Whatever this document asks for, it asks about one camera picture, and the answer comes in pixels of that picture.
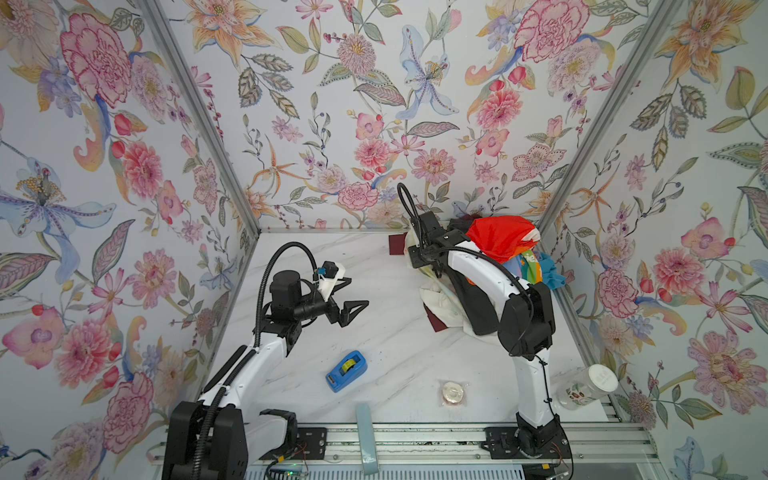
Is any pastel floral cloth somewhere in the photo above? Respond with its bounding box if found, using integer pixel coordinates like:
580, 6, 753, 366
404, 229, 458, 304

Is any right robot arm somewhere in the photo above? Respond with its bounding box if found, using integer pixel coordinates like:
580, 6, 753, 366
397, 183, 570, 459

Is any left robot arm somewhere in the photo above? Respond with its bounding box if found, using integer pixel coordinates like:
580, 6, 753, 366
161, 241, 369, 479

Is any maroon cloth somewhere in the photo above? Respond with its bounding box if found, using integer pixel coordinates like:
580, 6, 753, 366
388, 233, 407, 256

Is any red cloth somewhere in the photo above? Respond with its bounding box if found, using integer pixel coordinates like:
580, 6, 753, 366
467, 216, 541, 264

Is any white cloth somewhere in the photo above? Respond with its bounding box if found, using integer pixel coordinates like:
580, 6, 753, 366
419, 282, 501, 347

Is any black cloth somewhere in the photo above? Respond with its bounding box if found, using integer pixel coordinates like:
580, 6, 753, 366
446, 217, 502, 337

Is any rainbow coloured cloth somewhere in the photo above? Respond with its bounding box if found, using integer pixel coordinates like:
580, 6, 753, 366
503, 248, 543, 284

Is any teal blue cloth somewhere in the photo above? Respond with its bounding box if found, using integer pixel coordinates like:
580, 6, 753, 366
537, 252, 567, 290

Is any blue tape dispenser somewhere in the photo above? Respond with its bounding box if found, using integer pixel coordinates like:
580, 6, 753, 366
325, 350, 368, 393

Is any white floral cup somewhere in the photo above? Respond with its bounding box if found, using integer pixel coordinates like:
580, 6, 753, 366
555, 364, 619, 411

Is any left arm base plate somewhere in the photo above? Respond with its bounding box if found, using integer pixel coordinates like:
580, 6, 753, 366
249, 427, 328, 463

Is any aluminium front rail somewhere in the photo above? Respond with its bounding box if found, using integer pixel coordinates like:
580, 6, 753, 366
146, 422, 661, 466

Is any pale green handle bar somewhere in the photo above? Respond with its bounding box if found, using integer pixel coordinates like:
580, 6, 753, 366
355, 403, 379, 476

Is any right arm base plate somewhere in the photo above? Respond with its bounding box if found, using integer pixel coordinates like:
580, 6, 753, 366
481, 426, 572, 463

